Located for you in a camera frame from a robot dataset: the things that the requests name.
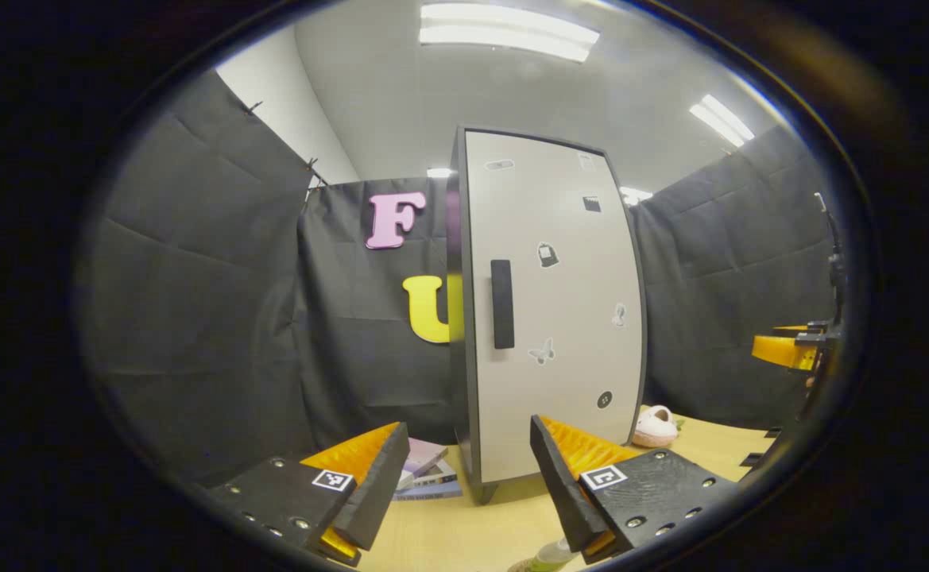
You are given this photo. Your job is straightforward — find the white book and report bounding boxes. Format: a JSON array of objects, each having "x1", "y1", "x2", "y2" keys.
[{"x1": 412, "y1": 459, "x2": 459, "y2": 488}]

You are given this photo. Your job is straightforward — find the pink plush slipper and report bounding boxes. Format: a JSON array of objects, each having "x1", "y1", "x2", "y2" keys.
[{"x1": 632, "y1": 404, "x2": 681, "y2": 449}]

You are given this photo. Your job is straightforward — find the beige cabinet door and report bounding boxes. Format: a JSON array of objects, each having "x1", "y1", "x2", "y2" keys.
[{"x1": 464, "y1": 129, "x2": 646, "y2": 484}]

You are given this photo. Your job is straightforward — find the pink cover book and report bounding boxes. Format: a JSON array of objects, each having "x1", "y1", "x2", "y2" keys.
[{"x1": 398, "y1": 438, "x2": 449, "y2": 487}]

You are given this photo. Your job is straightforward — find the ceiling light strip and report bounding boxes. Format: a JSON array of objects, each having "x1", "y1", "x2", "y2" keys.
[{"x1": 688, "y1": 94, "x2": 755, "y2": 148}]

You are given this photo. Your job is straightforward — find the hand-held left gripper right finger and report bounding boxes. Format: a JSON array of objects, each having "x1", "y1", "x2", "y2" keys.
[{"x1": 529, "y1": 413, "x2": 743, "y2": 566}]

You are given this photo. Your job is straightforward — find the blue book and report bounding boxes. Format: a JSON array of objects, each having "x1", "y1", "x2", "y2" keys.
[{"x1": 394, "y1": 479, "x2": 463, "y2": 501}]

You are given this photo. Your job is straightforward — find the large ceiling light panel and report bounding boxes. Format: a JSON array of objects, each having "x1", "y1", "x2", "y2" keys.
[{"x1": 419, "y1": 2, "x2": 602, "y2": 63}]

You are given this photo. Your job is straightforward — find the green label plastic bottle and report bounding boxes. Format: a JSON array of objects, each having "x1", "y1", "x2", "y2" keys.
[{"x1": 534, "y1": 538, "x2": 584, "y2": 572}]

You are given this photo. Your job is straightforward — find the dark grey cabinet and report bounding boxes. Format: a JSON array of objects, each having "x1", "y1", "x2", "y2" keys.
[{"x1": 446, "y1": 125, "x2": 649, "y2": 505}]

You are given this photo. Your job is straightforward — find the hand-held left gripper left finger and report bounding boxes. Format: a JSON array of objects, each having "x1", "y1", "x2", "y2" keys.
[{"x1": 208, "y1": 421, "x2": 411, "y2": 566}]

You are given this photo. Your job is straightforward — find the black door handle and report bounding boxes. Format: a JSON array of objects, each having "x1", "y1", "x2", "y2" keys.
[{"x1": 490, "y1": 259, "x2": 516, "y2": 350}]

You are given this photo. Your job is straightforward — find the black backdrop cloth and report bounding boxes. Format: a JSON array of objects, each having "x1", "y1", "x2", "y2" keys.
[{"x1": 83, "y1": 70, "x2": 850, "y2": 485}]

